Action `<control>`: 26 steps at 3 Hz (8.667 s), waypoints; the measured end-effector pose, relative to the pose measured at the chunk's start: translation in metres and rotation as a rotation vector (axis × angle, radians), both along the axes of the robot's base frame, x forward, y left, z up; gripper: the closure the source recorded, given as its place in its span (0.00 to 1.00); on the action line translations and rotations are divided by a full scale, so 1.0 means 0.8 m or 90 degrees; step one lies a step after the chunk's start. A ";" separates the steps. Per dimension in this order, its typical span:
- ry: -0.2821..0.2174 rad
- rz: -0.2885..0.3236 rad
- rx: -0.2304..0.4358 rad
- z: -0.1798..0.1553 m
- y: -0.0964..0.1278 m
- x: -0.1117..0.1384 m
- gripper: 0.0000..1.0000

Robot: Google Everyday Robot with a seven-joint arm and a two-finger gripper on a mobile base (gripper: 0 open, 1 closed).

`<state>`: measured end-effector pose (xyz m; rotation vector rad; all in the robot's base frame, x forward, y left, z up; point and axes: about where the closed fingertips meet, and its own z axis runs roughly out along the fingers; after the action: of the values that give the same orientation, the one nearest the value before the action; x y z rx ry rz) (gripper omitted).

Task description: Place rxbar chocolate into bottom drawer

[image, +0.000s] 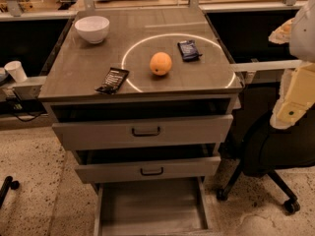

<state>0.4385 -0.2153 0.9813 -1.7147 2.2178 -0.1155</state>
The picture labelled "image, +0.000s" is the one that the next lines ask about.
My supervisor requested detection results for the black chair caster left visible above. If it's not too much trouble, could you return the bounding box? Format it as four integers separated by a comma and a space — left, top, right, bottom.
0, 176, 20, 208

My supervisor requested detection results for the grey drawer cabinet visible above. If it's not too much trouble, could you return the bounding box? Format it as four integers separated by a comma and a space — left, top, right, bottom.
37, 7, 244, 236

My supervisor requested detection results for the black office chair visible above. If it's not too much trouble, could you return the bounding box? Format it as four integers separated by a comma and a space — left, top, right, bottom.
216, 108, 315, 214

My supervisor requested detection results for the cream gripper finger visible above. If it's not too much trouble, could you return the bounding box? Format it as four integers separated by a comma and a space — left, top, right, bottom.
270, 62, 315, 130
269, 19, 292, 44

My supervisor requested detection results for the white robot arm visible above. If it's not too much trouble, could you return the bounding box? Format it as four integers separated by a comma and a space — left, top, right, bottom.
269, 0, 315, 130

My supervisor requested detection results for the blue snack packet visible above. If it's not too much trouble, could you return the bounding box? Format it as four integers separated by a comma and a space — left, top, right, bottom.
177, 40, 202, 62

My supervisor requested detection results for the white ceramic bowl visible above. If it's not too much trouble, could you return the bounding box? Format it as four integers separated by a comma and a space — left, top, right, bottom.
75, 16, 110, 44

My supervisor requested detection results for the black cable and plug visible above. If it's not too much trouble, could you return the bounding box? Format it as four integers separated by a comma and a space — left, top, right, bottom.
3, 88, 43, 122

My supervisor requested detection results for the white paper cup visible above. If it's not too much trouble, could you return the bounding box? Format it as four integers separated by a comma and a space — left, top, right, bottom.
4, 61, 27, 83

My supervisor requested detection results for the open bottom drawer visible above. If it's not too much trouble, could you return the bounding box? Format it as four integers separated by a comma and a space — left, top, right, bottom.
94, 177, 214, 236

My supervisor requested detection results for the orange fruit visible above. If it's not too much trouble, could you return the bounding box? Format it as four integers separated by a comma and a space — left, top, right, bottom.
150, 52, 172, 76

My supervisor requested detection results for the black rxbar chocolate wrapper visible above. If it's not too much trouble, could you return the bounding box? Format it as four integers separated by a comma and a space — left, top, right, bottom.
94, 68, 129, 94

